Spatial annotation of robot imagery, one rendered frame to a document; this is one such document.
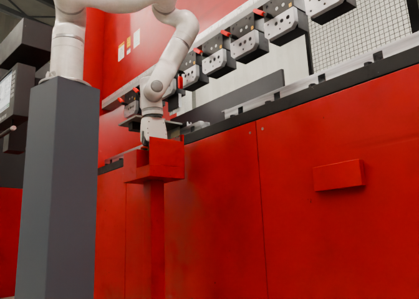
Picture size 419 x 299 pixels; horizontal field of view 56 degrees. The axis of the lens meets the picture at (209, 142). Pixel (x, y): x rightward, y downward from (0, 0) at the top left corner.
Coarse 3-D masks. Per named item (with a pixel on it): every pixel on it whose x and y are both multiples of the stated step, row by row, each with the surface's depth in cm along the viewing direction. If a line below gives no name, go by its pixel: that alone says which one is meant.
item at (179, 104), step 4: (176, 96) 206; (180, 96) 205; (168, 100) 211; (172, 100) 208; (176, 100) 205; (180, 100) 205; (168, 104) 211; (172, 104) 208; (176, 104) 205; (180, 104) 204; (168, 108) 210; (172, 108) 207; (176, 108) 206; (172, 112) 209; (176, 112) 205
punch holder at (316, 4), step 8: (304, 0) 140; (312, 0) 138; (320, 0) 135; (328, 0) 132; (336, 0) 130; (344, 0) 130; (352, 0) 132; (312, 8) 137; (320, 8) 134; (328, 8) 133; (336, 8) 133; (344, 8) 133; (352, 8) 133; (312, 16) 137; (320, 16) 138; (328, 16) 138; (336, 16) 138; (320, 24) 143
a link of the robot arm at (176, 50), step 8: (176, 40) 161; (168, 48) 160; (176, 48) 159; (184, 48) 161; (168, 56) 158; (176, 56) 159; (184, 56) 162; (160, 64) 150; (168, 64) 152; (176, 64) 159; (152, 72) 148; (160, 72) 148; (168, 72) 149; (152, 80) 146; (160, 80) 147; (168, 80) 148; (144, 88) 150; (152, 88) 145; (160, 88) 146; (152, 96) 146; (160, 96) 148
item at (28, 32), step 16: (16, 32) 274; (32, 32) 269; (48, 32) 278; (0, 48) 299; (16, 48) 269; (32, 48) 270; (48, 48) 275; (0, 64) 293; (32, 64) 294; (16, 128) 287; (16, 144) 285
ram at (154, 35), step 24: (192, 0) 200; (216, 0) 183; (240, 0) 170; (264, 0) 158; (120, 24) 266; (144, 24) 239; (144, 48) 235; (192, 48) 194; (120, 72) 257; (120, 96) 252
